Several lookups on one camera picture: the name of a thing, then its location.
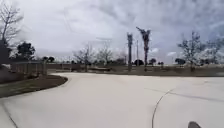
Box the bare tree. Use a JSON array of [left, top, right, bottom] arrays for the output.
[[0, 3, 25, 64]]

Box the thin pole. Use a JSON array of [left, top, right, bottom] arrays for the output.
[[135, 39, 140, 67]]

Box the sparse leafy tree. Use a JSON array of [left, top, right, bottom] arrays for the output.
[[204, 37, 224, 65], [176, 31, 206, 70]]

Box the trimmed palm trunk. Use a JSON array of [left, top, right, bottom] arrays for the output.
[[135, 26, 152, 68], [126, 32, 134, 72]]

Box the curved grass patch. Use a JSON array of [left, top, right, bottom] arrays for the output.
[[0, 73, 69, 99]]

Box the robot's own part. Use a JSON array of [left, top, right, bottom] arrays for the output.
[[187, 121, 203, 128]]

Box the long grass strip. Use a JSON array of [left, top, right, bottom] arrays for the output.
[[46, 64, 224, 79]]

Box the pale concrete path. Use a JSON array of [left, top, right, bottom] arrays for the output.
[[0, 72, 224, 128]]

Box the group of bare trees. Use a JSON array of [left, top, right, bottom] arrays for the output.
[[72, 42, 115, 69]]

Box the dark round tree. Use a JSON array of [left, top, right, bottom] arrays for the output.
[[14, 41, 37, 62]]

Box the low fence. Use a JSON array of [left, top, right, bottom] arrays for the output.
[[9, 60, 49, 77]]

